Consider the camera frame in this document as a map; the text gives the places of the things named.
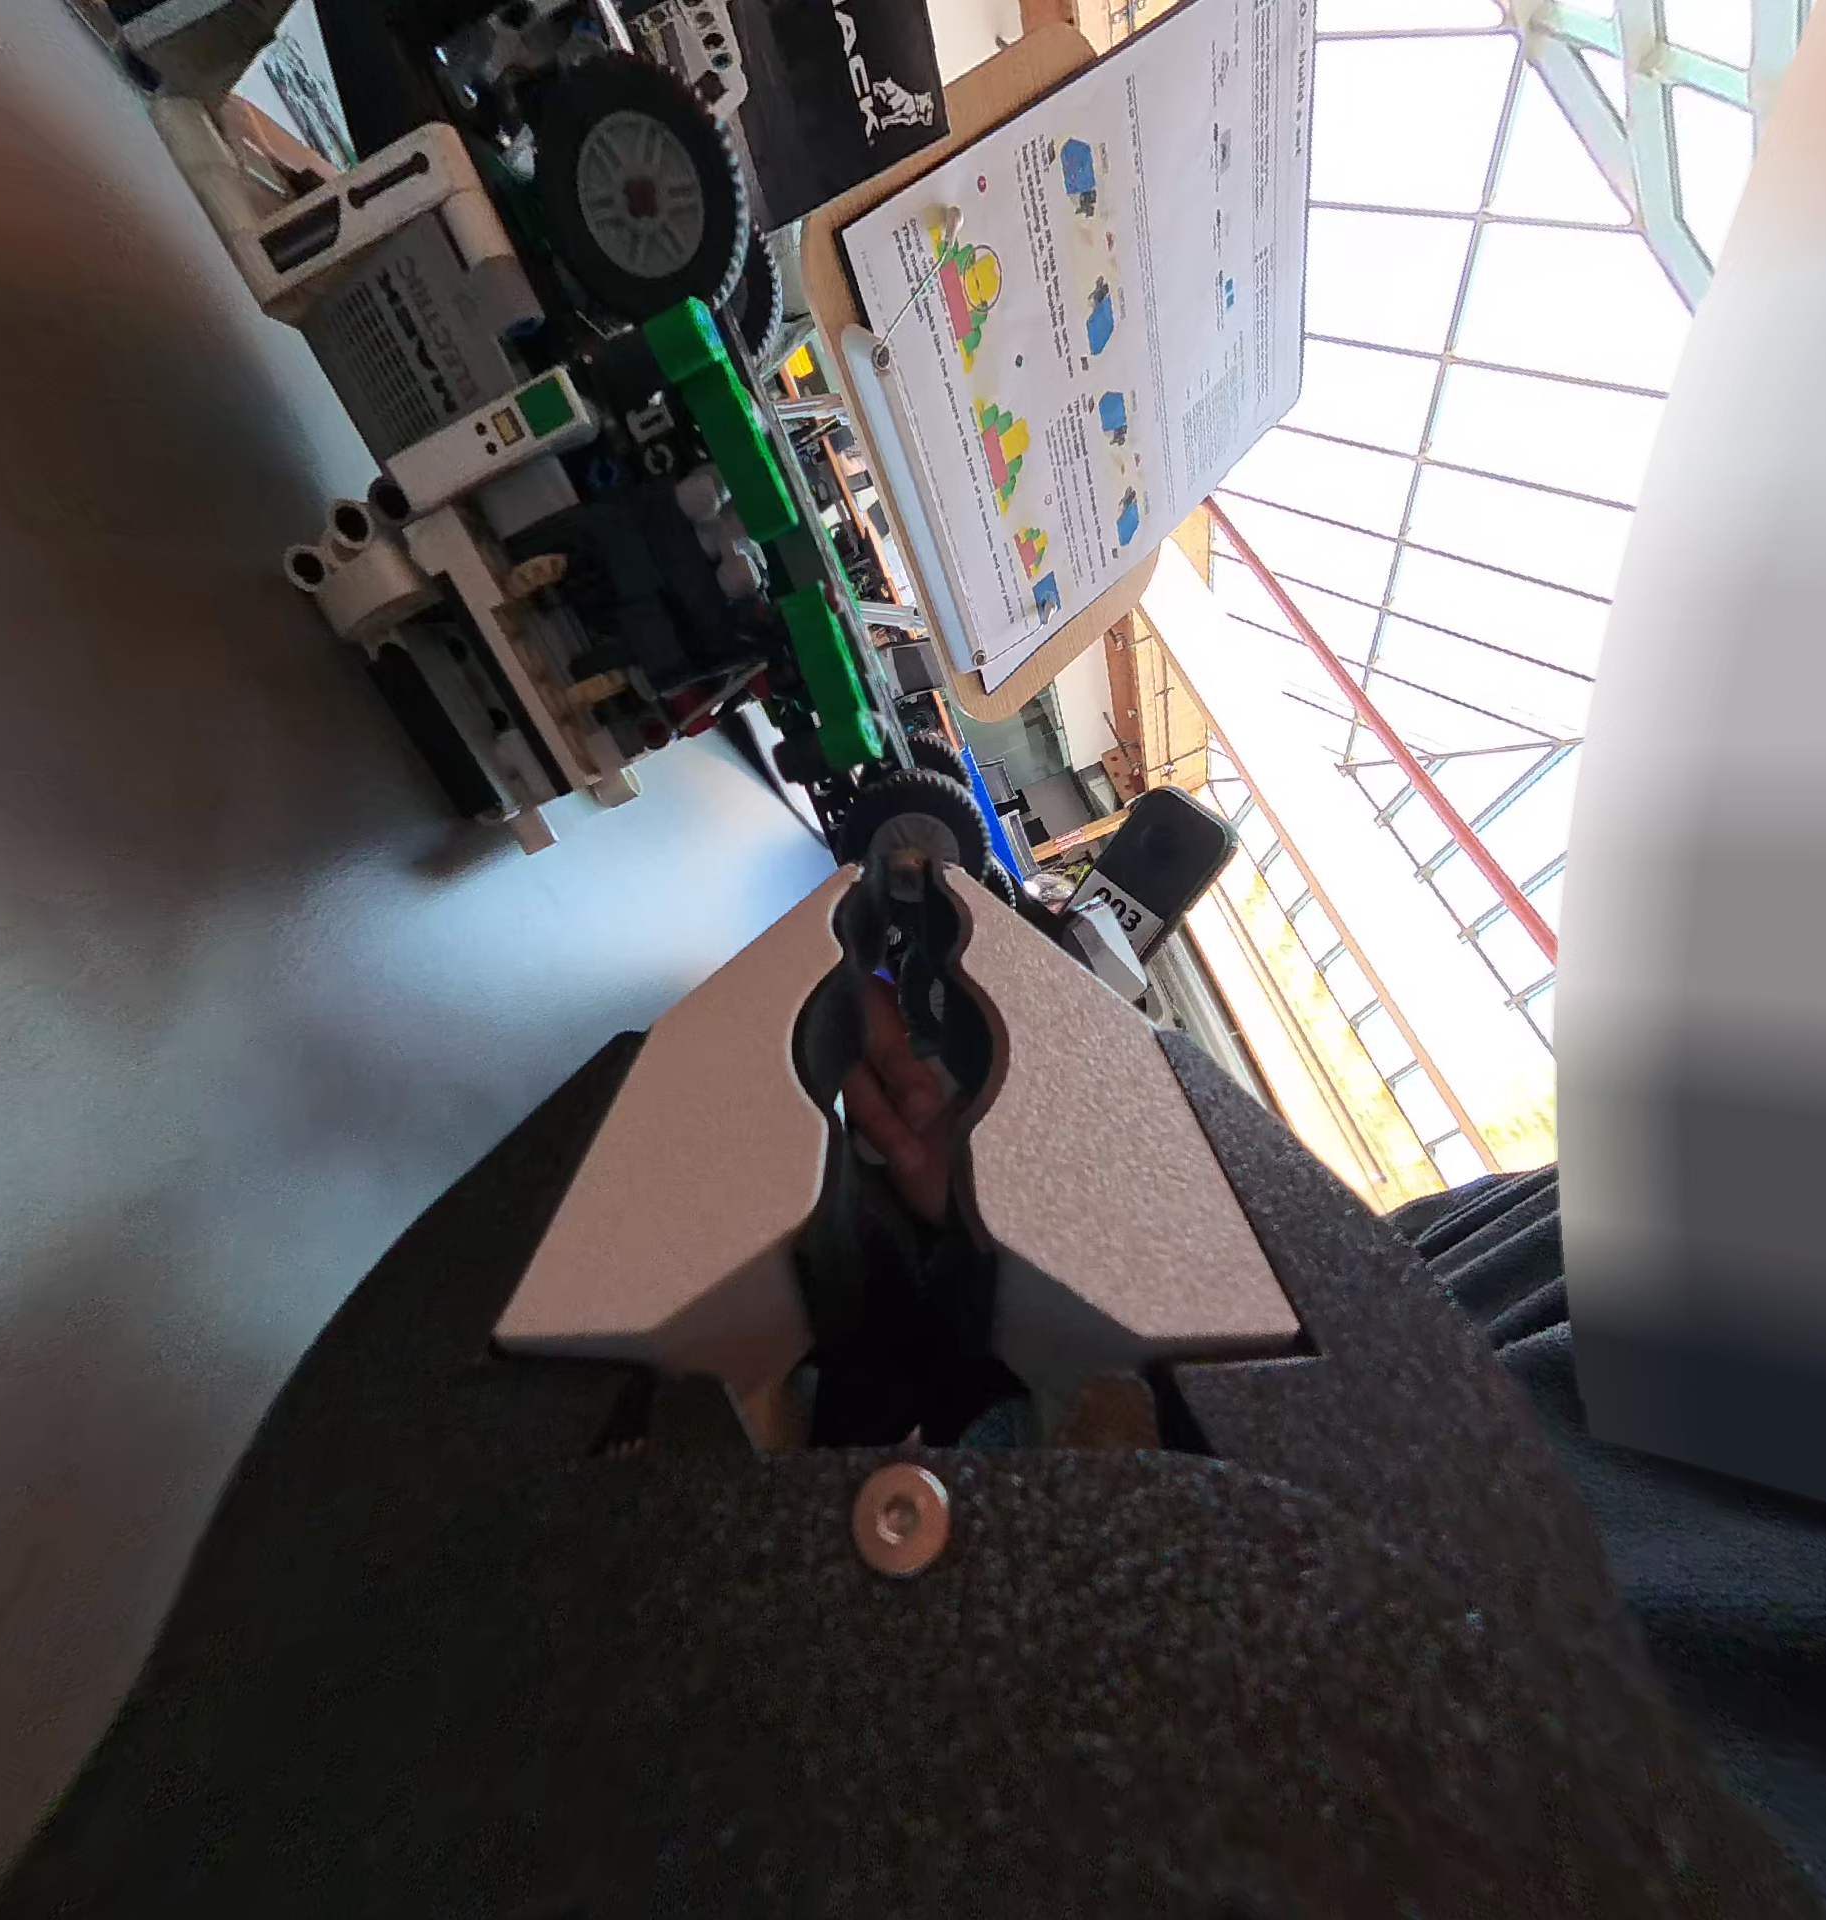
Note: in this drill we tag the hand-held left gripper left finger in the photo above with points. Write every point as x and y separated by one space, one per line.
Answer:
673 1186

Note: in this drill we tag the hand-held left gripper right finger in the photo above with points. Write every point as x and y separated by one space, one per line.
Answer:
1123 1201

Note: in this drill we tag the green white lego truck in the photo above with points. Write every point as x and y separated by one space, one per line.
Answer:
658 181

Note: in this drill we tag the dark lego set box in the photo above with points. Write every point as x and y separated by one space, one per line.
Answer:
838 92

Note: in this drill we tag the person's right hand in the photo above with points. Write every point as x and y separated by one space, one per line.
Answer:
900 1111

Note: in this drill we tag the printed instruction sheet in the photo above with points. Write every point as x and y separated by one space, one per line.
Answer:
1169 272

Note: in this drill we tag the person's dark clothing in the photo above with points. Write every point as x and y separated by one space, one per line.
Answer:
1679 1652

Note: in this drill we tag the wooden clipboard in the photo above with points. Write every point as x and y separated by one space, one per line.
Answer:
989 83

